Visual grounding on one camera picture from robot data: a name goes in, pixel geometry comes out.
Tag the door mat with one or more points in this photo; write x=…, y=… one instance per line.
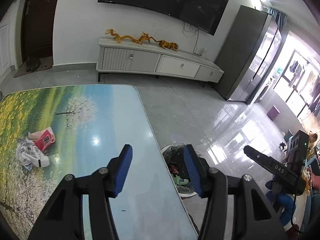
x=46, y=63

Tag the pair of dark shoes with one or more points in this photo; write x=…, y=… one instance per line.
x=32, y=64

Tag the white power strip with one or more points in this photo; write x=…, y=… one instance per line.
x=203, y=52

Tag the white trash bin with liner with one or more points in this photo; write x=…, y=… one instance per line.
x=174, y=159

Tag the white tv cabinet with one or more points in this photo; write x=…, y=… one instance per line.
x=150, y=59

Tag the golden dragon figurine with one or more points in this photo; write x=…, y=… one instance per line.
x=143, y=37

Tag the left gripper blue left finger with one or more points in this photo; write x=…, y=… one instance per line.
x=62, y=217

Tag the white printed plastic bag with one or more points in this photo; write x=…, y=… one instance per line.
x=29, y=155

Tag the dark brown entrance door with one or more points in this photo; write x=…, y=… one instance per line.
x=37, y=28

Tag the white wall cabinets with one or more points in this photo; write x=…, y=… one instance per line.
x=5, y=47

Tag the golden tiger figurine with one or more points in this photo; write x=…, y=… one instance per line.
x=168, y=45

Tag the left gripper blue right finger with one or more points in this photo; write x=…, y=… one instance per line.
x=253, y=215

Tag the purple stool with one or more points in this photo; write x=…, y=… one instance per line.
x=273, y=113

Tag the right blue gloved hand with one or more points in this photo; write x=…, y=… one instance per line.
x=285, y=201

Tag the red paper box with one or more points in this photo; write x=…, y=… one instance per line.
x=42, y=139

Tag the grey refrigerator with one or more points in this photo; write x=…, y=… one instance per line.
x=246, y=54

